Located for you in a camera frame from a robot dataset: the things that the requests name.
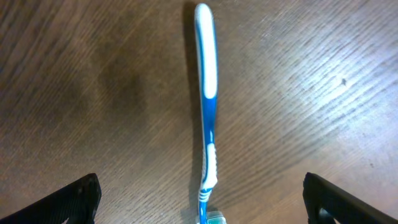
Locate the blue white toothbrush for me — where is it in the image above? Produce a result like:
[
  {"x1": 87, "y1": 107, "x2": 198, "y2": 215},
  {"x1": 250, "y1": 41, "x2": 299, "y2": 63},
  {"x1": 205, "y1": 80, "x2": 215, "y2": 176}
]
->
[{"x1": 194, "y1": 3, "x2": 226, "y2": 224}]

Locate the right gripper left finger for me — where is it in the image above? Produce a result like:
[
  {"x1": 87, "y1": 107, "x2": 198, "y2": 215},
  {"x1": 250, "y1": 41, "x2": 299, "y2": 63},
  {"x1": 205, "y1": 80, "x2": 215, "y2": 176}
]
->
[{"x1": 1, "y1": 173, "x2": 101, "y2": 224}]

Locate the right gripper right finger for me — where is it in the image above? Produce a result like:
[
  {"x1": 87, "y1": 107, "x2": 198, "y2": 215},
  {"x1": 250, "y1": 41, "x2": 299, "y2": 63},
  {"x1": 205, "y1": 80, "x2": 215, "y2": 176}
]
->
[{"x1": 303, "y1": 172, "x2": 397, "y2": 224}]

